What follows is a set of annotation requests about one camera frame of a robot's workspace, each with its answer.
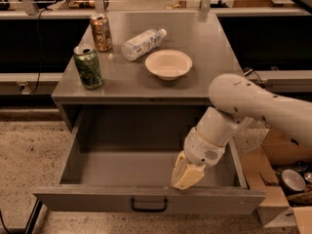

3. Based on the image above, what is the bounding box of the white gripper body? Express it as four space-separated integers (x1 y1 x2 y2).
183 128 225 167

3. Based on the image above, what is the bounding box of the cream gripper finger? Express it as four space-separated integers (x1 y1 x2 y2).
172 163 206 190
172 151 187 183

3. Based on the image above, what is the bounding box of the grey top drawer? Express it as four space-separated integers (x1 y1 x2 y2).
34 105 265 215

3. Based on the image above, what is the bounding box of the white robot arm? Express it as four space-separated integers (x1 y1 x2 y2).
172 74 312 190

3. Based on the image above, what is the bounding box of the grey metal drawer cabinet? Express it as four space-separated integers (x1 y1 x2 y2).
51 11 255 132

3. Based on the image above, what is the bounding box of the cardboard box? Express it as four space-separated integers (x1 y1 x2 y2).
240 129 312 234

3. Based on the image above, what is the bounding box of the white paper bowl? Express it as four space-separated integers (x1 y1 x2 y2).
145 50 193 81

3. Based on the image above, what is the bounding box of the white bowl in box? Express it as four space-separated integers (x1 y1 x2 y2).
281 170 306 192

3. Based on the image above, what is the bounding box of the clear plastic water bottle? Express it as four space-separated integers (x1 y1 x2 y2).
122 28 167 61

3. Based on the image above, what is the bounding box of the green soda can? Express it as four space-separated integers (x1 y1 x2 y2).
73 44 102 90

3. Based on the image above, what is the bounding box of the black metal leg left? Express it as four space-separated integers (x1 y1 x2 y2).
24 199 43 234

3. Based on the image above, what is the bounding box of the orange soda can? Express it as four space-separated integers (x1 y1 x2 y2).
90 14 113 52

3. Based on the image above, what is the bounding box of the black cable right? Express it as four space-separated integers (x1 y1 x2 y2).
243 67 267 90

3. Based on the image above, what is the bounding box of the black cable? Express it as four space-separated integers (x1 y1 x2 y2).
243 67 267 90
30 7 50 95

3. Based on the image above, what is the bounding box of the black cable left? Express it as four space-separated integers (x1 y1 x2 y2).
30 7 50 95

